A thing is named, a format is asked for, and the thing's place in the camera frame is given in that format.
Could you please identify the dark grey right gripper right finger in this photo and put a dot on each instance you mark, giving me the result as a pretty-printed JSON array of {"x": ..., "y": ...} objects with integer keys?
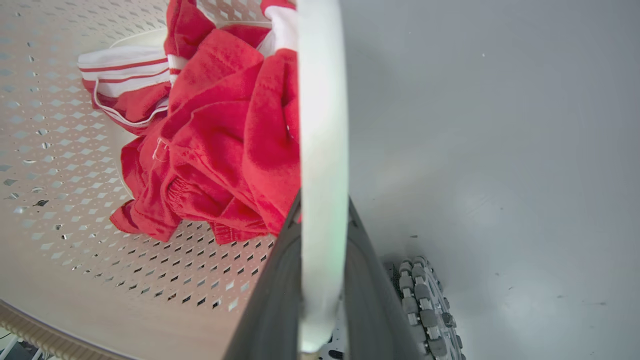
[{"x": 372, "y": 310}]

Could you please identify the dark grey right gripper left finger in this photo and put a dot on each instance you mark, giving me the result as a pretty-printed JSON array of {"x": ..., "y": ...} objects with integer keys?
[{"x": 272, "y": 305}]

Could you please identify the white perforated laundry basket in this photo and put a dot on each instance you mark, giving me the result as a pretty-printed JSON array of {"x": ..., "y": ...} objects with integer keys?
[{"x": 75, "y": 165}]

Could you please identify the grey roller wheel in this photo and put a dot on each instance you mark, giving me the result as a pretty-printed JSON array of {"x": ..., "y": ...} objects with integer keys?
[{"x": 427, "y": 312}]

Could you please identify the red and white garment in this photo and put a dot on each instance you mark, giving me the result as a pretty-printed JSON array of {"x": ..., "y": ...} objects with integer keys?
[{"x": 220, "y": 130}]

